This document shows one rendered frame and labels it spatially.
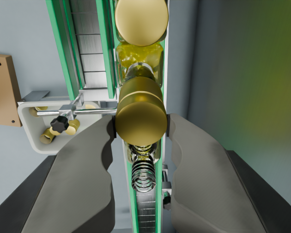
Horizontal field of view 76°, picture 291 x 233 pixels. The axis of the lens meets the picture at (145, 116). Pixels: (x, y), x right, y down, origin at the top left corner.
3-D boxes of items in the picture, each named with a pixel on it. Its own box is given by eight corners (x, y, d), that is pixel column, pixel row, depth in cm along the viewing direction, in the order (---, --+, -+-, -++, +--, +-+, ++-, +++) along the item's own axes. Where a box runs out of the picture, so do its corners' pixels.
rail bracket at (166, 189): (180, 170, 58) (190, 211, 46) (158, 171, 58) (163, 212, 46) (181, 161, 56) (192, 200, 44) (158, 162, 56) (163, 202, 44)
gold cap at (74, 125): (69, 127, 61) (65, 135, 58) (67, 118, 60) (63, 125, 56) (81, 127, 61) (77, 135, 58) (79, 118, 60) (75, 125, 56)
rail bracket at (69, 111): (124, 102, 45) (119, 131, 34) (54, 104, 45) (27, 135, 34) (123, 90, 43) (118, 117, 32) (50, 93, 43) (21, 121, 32)
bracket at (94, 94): (119, 91, 51) (117, 102, 45) (84, 93, 51) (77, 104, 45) (118, 79, 49) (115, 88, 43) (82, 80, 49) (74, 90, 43)
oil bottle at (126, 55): (153, 58, 40) (165, 99, 22) (126, 58, 40) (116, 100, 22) (153, 29, 37) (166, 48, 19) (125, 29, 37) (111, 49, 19)
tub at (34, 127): (111, 135, 65) (107, 151, 58) (46, 137, 65) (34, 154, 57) (104, 88, 57) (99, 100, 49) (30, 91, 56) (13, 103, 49)
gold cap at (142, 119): (161, 115, 16) (168, 147, 13) (120, 116, 16) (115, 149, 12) (162, 76, 15) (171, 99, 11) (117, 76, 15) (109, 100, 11)
